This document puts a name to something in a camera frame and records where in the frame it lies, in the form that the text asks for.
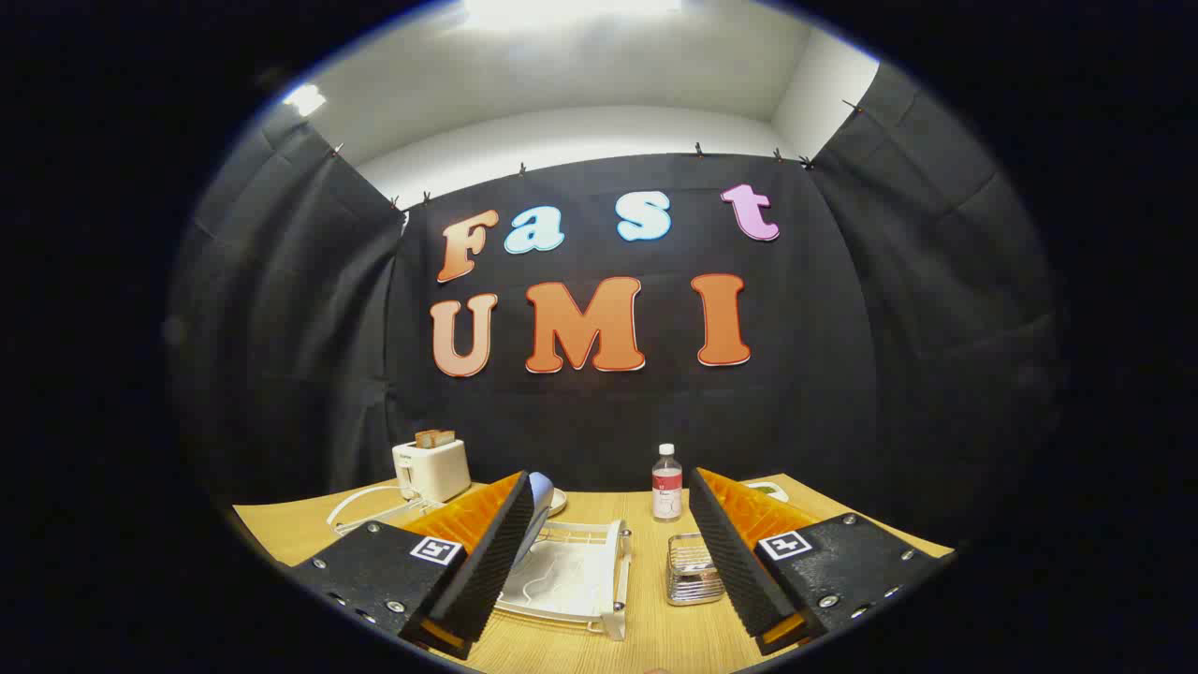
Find blue plate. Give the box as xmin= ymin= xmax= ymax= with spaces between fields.
xmin=512 ymin=472 xmax=556 ymax=568

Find metal wire basket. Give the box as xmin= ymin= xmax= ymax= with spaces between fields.
xmin=666 ymin=534 xmax=727 ymax=607

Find white wire dish rack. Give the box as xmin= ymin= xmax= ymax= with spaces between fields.
xmin=327 ymin=481 xmax=633 ymax=642

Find clear plastic bottle red label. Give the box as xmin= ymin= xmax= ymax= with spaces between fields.
xmin=652 ymin=444 xmax=683 ymax=522

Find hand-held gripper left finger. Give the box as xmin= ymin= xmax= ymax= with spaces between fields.
xmin=291 ymin=471 xmax=535 ymax=660

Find white toaster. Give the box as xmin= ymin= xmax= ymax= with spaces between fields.
xmin=392 ymin=438 xmax=473 ymax=504

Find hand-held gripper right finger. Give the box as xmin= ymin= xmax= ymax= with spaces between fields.
xmin=689 ymin=467 xmax=957 ymax=656

